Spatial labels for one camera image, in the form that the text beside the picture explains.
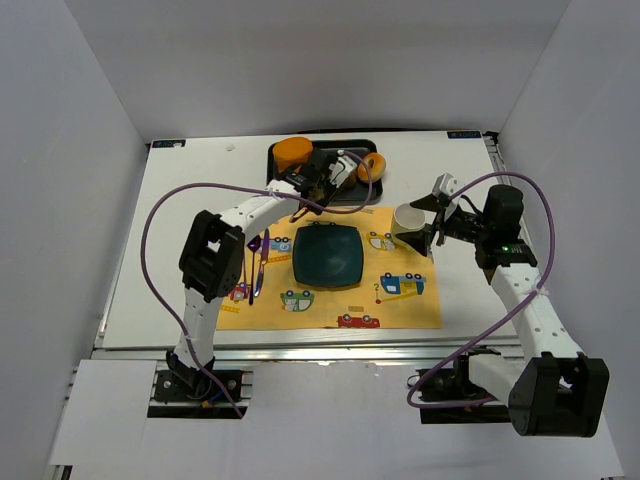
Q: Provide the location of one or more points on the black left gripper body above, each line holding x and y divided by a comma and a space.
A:
324, 176

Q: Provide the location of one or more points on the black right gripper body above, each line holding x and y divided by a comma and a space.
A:
439, 223

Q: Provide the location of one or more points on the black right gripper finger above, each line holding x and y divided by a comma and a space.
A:
429, 201
419, 240

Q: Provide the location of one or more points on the metal tongs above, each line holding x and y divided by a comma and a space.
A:
305, 210

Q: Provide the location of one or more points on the pale green mug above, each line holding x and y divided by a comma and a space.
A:
406, 219

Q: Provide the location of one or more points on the brown croissant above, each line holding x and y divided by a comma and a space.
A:
351, 181

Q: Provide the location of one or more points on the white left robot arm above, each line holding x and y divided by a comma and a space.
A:
213, 256

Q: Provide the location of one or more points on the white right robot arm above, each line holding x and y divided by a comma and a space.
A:
560, 391

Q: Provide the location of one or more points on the black baking tray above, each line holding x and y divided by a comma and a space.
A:
352, 196

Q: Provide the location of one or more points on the orange round cake loaf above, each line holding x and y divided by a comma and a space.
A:
291, 152

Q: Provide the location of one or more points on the yellow cartoon car placemat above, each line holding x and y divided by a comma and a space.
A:
398, 287

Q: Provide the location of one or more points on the glazed bagel donut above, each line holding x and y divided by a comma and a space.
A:
372, 169

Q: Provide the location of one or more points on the dark teal square plate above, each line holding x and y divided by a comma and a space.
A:
328, 256

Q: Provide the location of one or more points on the blue sticker label right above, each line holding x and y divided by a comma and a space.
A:
464, 134

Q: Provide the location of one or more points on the blue sticker label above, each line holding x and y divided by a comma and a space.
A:
168, 143
464, 134

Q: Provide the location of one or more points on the purple iridescent spoon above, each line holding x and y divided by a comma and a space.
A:
254, 246

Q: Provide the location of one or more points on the purple iridescent knife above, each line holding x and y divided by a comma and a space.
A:
264, 254

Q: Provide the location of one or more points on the blue sticker label left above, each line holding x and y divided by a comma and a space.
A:
168, 143

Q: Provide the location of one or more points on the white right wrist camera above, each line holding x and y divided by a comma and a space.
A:
446, 184

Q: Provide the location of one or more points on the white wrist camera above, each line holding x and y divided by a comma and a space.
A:
342, 169
446, 184

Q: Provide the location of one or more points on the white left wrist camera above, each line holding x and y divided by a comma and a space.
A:
342, 169

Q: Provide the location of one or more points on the aluminium table frame rail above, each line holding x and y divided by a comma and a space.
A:
414, 353

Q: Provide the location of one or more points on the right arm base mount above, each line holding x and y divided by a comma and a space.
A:
451, 384

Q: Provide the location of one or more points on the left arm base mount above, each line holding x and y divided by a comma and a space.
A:
172, 398

